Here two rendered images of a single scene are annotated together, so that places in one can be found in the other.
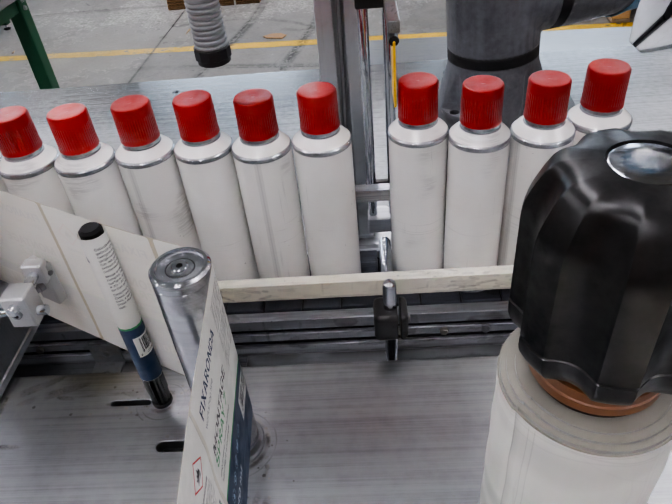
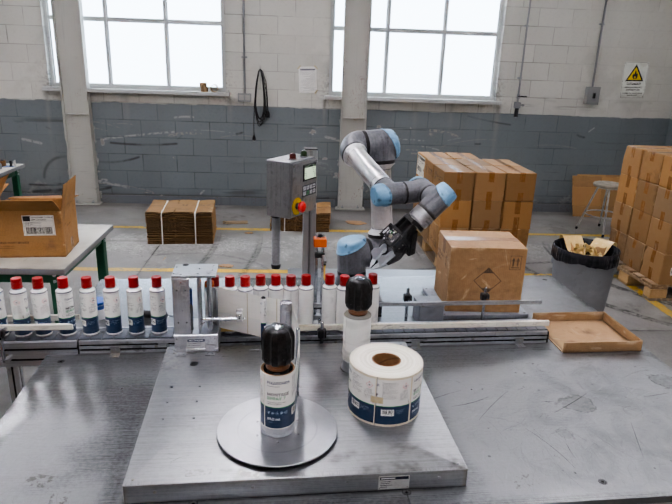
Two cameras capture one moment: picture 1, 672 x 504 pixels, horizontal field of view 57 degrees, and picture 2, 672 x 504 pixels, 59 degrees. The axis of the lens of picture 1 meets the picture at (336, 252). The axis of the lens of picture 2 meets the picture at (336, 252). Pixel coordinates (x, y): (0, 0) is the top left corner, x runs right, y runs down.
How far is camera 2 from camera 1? 1.56 m
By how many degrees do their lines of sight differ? 24
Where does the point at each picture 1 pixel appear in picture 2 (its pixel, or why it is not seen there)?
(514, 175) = not seen: hidden behind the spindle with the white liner
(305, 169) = (302, 294)
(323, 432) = (306, 353)
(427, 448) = (331, 355)
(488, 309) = not seen: hidden behind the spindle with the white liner
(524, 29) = (360, 266)
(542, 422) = (349, 317)
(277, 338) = not seen: hidden behind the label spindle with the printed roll
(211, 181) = (278, 295)
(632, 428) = (361, 317)
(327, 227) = (305, 310)
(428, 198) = (331, 303)
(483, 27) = (347, 264)
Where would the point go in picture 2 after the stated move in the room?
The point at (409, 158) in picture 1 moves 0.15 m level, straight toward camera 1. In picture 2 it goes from (327, 292) to (328, 310)
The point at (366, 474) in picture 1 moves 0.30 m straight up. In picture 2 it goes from (317, 359) to (320, 271)
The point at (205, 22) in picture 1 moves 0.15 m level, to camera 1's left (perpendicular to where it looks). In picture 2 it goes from (276, 258) to (233, 259)
